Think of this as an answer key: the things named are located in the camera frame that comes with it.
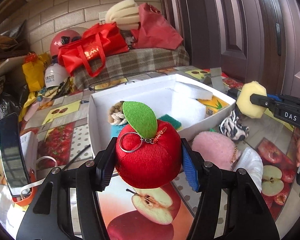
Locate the yellow green packet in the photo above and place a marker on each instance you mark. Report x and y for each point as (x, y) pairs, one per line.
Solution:
(215, 105)

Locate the yellow plastic bag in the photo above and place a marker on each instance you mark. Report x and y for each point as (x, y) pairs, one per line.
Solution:
(33, 72)

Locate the teal paper card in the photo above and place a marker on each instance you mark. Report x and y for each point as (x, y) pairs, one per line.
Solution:
(115, 131)

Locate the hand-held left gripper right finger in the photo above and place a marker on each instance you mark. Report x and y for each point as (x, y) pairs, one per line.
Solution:
(190, 167)

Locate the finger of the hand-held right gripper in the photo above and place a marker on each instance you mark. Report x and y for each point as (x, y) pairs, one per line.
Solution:
(287, 98)
(261, 100)

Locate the green scouring pad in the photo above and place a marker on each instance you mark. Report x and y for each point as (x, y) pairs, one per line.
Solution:
(168, 120)

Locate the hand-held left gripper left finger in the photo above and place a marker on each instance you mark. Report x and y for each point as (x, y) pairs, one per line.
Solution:
(105, 165)

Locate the black smartphone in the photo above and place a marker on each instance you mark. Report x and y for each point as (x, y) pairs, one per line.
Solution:
(12, 155)

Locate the cream foam strips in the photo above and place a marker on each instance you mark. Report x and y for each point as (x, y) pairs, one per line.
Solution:
(120, 12)

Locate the pink plush toy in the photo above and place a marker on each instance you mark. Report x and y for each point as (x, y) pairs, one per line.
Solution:
(212, 147)

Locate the plaid blanket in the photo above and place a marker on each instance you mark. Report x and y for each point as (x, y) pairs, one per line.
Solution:
(140, 60)

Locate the white helmet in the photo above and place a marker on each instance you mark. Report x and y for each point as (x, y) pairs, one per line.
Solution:
(52, 76)

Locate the fruit print tablecloth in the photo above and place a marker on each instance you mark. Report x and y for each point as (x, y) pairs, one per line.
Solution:
(265, 130)

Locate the yellow round sponge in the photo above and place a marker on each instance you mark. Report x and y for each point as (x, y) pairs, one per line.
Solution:
(247, 105)

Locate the dark crumpled bag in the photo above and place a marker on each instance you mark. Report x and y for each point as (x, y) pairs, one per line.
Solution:
(7, 42)

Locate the pink helmet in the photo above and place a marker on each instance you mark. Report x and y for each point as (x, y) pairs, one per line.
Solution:
(57, 45)

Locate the white face mask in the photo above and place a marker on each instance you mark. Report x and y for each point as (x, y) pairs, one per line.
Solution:
(250, 162)

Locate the zebra print scrunchie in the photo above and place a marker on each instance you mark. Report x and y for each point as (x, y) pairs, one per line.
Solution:
(233, 127)

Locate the small white carton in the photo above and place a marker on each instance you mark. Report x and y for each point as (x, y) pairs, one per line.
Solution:
(28, 145)

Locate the white cardboard box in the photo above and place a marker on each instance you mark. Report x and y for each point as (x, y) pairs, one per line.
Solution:
(100, 110)

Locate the dark brown panelled door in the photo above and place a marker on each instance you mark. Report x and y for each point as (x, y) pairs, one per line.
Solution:
(215, 30)
(295, 30)

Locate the white wall socket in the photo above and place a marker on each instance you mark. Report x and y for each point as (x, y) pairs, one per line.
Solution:
(103, 16)

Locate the black plastic bag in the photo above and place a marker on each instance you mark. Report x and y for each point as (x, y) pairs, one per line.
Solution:
(7, 102)

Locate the red plush apple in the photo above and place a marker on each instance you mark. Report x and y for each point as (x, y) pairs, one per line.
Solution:
(145, 162)

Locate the white foam slab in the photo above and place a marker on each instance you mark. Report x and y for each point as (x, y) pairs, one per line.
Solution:
(197, 90)

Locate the red tote bag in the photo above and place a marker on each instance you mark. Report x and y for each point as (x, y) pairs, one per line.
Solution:
(95, 47)

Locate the orange phone stand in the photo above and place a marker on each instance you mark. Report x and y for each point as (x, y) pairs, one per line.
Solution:
(23, 202)

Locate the white foam block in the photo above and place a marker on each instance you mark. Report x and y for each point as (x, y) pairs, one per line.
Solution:
(187, 110)

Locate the brown white plush toy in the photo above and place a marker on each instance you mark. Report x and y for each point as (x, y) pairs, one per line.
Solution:
(115, 116)

